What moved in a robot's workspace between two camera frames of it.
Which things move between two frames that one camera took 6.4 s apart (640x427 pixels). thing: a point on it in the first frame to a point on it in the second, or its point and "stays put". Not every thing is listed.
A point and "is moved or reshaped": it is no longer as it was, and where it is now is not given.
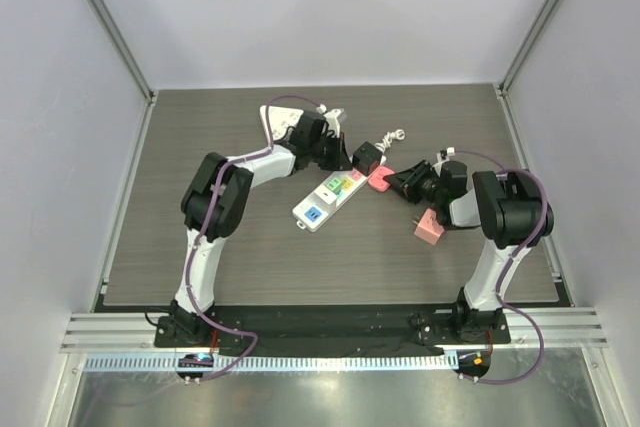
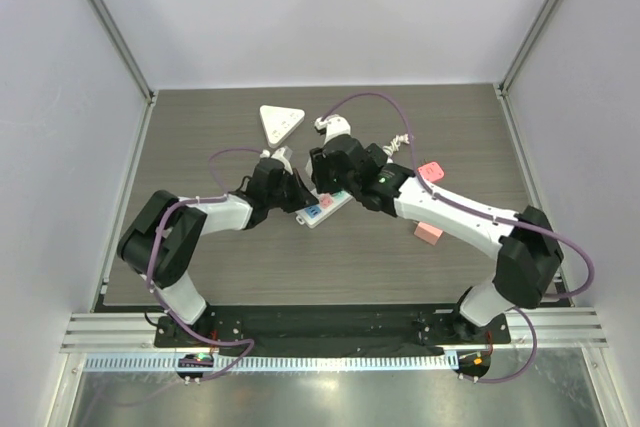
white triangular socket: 281,119 stays put
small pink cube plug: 376,179 is moved or reshaped
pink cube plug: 429,228 stays put
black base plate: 314,328 stays put
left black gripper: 339,159 to 302,197
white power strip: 311,212 stays put
